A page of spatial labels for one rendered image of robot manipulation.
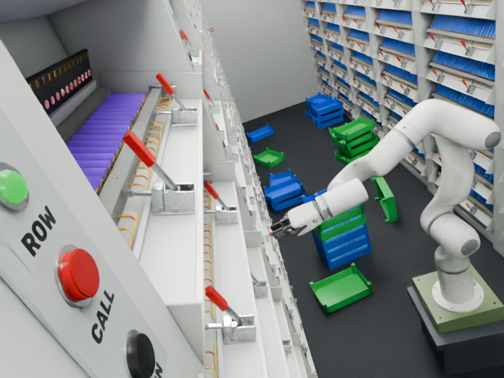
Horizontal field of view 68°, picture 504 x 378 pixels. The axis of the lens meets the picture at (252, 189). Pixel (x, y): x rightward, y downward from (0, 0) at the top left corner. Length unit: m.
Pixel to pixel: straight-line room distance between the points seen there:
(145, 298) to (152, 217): 0.19
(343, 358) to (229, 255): 1.53
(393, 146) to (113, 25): 0.85
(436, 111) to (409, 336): 1.23
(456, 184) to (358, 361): 1.04
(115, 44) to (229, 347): 0.56
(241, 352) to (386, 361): 1.61
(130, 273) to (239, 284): 0.40
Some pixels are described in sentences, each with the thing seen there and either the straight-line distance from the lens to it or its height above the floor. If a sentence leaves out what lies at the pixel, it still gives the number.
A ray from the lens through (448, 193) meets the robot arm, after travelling 1.45.
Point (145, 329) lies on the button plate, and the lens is 0.17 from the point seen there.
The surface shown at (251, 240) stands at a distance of 0.93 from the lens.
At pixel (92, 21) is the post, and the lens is 0.78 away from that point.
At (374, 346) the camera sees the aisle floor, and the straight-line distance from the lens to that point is 2.11.
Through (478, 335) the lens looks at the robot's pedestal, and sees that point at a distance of 1.81.
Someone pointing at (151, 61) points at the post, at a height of 1.64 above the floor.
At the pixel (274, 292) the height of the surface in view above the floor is 0.99.
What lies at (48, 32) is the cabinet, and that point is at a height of 1.75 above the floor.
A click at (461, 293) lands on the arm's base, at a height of 0.42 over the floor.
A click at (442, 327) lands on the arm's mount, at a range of 1.77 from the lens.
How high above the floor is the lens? 1.73
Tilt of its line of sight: 29 degrees down
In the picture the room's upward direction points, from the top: 20 degrees counter-clockwise
